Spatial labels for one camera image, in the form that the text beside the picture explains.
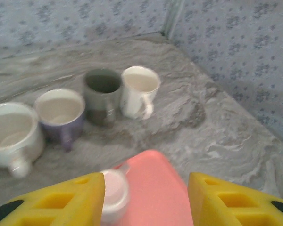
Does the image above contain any white faceted mug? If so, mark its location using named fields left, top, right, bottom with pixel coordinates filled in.
left=119, top=65, right=162, bottom=121

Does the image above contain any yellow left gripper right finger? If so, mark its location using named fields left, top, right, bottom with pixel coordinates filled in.
left=187, top=171, right=283, bottom=226

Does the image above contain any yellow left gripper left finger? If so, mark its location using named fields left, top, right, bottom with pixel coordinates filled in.
left=0, top=171, right=107, bottom=226

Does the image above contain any purple mug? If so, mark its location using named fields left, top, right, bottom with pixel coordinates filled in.
left=34, top=88, right=86, bottom=153

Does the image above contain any white round mug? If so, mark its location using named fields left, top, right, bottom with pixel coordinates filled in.
left=0, top=102, right=46, bottom=179

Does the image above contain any pink plastic tray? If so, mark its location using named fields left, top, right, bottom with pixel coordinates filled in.
left=112, top=149, right=194, bottom=226

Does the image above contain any dark grey mug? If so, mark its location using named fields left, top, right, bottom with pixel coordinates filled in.
left=83, top=68, right=123, bottom=127

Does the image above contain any aluminium corner post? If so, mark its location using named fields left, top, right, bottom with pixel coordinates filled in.
left=163, top=0, right=186, bottom=40

